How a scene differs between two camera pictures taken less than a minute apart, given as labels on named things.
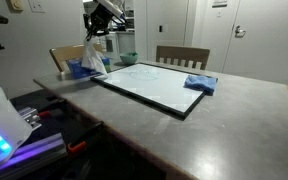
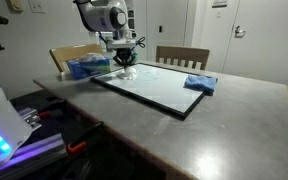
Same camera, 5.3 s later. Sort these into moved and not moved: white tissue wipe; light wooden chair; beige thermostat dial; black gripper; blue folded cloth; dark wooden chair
Moved: black gripper; white tissue wipe
Not moved: dark wooden chair; blue folded cloth; light wooden chair; beige thermostat dial
